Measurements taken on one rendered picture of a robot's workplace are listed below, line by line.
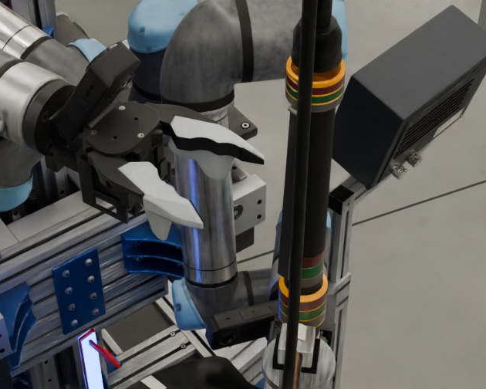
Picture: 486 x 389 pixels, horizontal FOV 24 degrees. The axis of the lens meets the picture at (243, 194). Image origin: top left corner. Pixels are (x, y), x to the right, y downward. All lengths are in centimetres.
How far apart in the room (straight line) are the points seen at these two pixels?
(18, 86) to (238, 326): 51
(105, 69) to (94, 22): 245
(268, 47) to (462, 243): 189
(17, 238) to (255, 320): 61
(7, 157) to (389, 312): 199
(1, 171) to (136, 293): 97
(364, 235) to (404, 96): 152
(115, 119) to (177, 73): 41
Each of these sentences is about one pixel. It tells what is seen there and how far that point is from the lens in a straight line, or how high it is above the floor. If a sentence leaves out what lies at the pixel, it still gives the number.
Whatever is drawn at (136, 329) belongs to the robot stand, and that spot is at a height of 21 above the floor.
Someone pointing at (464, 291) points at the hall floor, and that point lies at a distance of 310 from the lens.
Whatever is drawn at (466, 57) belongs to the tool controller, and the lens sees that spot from 181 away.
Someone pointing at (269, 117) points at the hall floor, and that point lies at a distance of 355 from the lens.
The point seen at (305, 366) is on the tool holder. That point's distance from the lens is 99.
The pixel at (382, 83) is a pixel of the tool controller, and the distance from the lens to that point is 172.
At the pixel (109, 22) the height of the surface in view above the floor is 31.
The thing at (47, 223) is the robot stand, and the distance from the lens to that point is 193.
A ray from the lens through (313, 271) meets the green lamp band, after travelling 96.
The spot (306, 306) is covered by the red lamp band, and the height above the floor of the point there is 156.
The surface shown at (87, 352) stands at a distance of 147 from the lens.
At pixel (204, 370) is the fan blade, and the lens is 144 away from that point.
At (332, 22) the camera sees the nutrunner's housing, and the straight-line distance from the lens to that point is 80.
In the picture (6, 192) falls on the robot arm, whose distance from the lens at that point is 118.
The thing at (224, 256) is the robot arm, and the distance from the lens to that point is 154.
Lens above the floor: 232
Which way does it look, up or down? 45 degrees down
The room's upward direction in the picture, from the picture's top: straight up
